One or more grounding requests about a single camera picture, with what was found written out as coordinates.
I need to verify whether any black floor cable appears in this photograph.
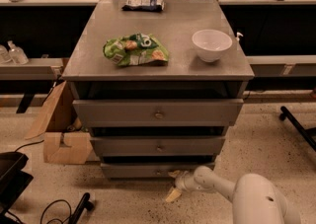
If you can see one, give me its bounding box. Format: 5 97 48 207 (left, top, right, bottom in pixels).
39 198 73 224

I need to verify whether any brown cardboard box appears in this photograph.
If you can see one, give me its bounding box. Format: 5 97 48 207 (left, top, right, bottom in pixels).
25 82 93 165

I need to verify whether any grey drawer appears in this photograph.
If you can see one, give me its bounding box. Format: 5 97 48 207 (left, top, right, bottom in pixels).
100 162 216 180
73 99 243 127
91 136 225 157

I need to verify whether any black chair base left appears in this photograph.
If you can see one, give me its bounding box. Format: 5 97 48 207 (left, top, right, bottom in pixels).
0 152 34 224

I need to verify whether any green chip bag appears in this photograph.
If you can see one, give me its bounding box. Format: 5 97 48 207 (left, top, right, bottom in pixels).
103 33 169 67

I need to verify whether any white bowl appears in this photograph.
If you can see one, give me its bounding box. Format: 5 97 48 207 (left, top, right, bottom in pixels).
192 30 233 62

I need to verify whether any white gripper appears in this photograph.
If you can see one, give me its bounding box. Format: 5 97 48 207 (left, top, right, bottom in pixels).
165 170 198 203

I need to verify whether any grey drawer cabinet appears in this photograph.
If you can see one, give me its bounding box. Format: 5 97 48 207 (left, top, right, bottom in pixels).
63 0 254 167

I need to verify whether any grey middle drawer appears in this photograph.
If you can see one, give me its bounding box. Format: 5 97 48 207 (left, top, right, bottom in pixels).
91 136 225 157

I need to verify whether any grey bottom drawer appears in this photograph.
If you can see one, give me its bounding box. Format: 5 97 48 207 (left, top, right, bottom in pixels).
100 162 216 180

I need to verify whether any blue white snack bag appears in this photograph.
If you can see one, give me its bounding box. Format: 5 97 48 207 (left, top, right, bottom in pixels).
122 0 165 12

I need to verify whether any black bar foot right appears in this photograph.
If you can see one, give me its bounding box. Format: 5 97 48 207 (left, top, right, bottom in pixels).
279 107 316 151

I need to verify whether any clear sanitizer bottle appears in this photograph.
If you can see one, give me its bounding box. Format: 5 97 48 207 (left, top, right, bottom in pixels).
8 40 29 65

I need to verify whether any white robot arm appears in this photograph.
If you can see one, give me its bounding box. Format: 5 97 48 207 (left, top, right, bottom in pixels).
166 166 301 224

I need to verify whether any black caster leg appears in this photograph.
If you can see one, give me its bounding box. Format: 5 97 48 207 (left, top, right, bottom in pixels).
68 192 94 224

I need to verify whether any grey top drawer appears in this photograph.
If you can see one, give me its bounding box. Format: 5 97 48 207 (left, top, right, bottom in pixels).
73 99 243 127

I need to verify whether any white pump bottle top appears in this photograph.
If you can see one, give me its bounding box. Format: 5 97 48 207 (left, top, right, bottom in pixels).
236 32 243 41

